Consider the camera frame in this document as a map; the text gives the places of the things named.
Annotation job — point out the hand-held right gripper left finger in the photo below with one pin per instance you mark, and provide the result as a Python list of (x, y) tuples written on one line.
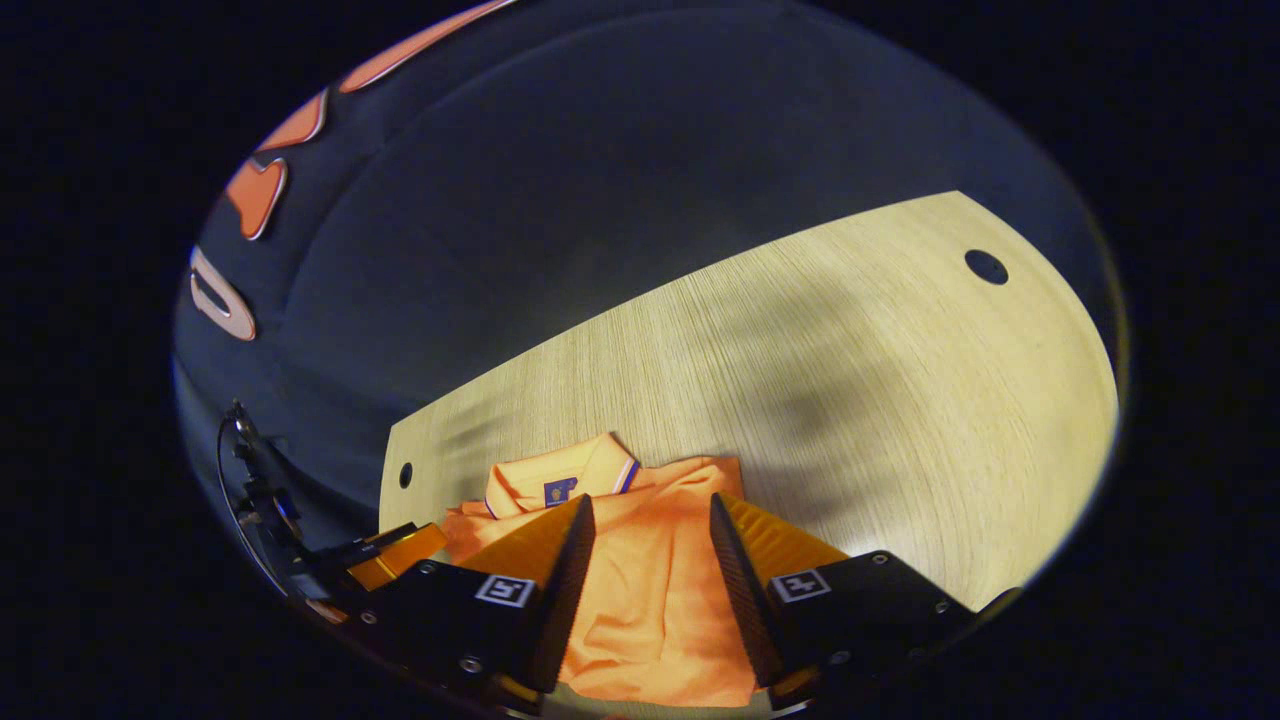
[(565, 600)]

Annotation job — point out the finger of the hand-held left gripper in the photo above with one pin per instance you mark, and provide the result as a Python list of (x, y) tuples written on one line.
[(365, 548), (400, 558)]

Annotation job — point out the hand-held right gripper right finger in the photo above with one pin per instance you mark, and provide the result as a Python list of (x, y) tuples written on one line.
[(750, 600)]

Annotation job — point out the orange T-shirt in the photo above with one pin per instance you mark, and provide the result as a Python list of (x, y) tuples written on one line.
[(650, 600)]

